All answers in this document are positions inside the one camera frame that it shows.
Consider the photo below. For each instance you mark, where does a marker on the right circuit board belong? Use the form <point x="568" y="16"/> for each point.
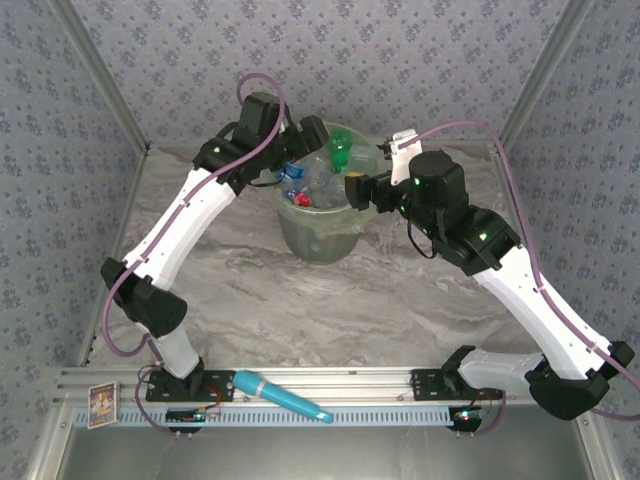
<point x="465" y="415"/>

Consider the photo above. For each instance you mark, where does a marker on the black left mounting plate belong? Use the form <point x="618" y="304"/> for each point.
<point x="225" y="380"/>

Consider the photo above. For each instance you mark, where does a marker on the small picture card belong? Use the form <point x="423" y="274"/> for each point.
<point x="103" y="405"/>

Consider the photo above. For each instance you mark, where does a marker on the circuit board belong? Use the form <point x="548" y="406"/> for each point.
<point x="192" y="415"/>
<point x="465" y="415"/>

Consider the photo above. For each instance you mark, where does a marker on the aluminium frame post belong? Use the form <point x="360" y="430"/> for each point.
<point x="103" y="75"/>
<point x="541" y="75"/>

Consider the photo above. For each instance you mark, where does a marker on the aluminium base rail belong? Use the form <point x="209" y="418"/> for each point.
<point x="350" y="382"/>

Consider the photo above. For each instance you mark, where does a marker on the black mounting plate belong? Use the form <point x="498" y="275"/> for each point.
<point x="425" y="382"/>
<point x="225" y="380"/>

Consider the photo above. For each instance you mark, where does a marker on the grey metal tray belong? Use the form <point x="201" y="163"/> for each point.
<point x="320" y="455"/>

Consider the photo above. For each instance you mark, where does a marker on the left circuit board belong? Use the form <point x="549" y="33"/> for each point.
<point x="192" y="415"/>

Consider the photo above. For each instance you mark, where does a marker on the clear bottle white cap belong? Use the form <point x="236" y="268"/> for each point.
<point x="320" y="172"/>

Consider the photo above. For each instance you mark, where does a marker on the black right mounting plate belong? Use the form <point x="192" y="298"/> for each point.
<point x="425" y="382"/>

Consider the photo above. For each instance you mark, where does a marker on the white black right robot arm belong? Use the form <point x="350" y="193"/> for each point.
<point x="550" y="320"/>

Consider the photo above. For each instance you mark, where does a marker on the teal blue cylindrical tool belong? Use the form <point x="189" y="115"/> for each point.
<point x="265" y="390"/>

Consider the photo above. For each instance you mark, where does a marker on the green bottle orange cap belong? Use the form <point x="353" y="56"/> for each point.
<point x="340" y="160"/>

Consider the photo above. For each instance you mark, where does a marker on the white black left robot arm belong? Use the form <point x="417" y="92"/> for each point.
<point x="175" y="230"/>

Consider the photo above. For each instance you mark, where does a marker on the green plastic bin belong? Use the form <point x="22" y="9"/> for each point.
<point x="315" y="250"/>

